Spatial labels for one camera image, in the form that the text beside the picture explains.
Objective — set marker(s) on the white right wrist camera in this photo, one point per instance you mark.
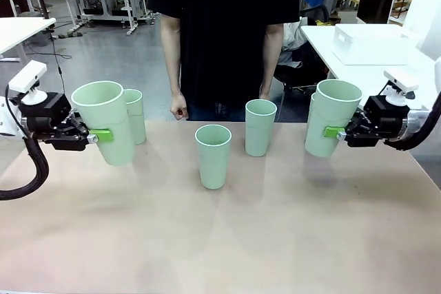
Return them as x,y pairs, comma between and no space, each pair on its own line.
401,82

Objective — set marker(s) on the person's left hand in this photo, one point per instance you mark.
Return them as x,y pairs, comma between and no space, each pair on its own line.
266,91

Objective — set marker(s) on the grey power strip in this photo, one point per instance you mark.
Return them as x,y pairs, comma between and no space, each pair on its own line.
74,34

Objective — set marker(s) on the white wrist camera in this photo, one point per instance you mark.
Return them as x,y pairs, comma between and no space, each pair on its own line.
401,82
27,75

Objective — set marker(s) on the white side table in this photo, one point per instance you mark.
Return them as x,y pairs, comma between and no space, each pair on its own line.
20,30

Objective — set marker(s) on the person's left forearm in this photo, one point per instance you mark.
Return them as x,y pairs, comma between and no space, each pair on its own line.
270,66

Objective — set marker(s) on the white grey garment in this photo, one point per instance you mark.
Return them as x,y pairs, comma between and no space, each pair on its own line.
293,42

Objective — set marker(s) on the black computer monitor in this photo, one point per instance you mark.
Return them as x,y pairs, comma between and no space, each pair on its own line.
375,1

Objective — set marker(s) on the person in black t-shirt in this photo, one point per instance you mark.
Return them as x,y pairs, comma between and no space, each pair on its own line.
224,32

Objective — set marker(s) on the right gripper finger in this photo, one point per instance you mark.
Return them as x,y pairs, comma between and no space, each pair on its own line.
358,115
334,132

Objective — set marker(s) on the person's right forearm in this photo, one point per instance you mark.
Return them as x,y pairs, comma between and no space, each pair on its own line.
174,73

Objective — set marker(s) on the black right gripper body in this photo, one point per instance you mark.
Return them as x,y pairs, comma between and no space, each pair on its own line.
382,122

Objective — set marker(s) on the black office chair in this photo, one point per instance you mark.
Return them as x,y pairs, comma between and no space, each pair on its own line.
299,73

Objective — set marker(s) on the white plastic basket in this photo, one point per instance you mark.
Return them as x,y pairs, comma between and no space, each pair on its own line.
372,46

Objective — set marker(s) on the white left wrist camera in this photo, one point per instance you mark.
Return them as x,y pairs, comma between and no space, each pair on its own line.
27,75

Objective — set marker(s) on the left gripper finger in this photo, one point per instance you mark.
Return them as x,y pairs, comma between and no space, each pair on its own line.
101,135
75,115

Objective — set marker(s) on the white work table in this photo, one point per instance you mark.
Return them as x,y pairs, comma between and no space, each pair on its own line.
361,73

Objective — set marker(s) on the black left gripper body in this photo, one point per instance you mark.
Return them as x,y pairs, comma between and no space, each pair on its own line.
44,115

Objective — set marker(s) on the person's right hand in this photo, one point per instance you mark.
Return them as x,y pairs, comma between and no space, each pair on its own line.
179,105

